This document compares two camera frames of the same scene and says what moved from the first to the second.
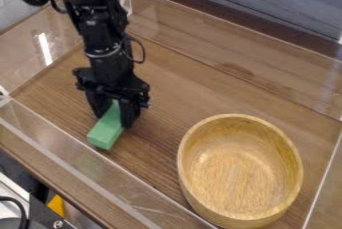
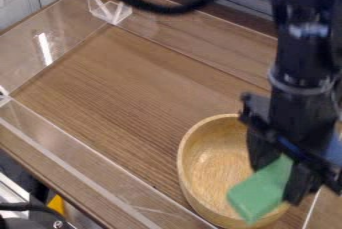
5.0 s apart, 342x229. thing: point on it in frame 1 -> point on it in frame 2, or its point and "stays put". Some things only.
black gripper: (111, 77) -> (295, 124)
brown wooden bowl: (239, 170) stays put
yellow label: (56, 205) stays put
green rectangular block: (108, 130) -> (259, 192)
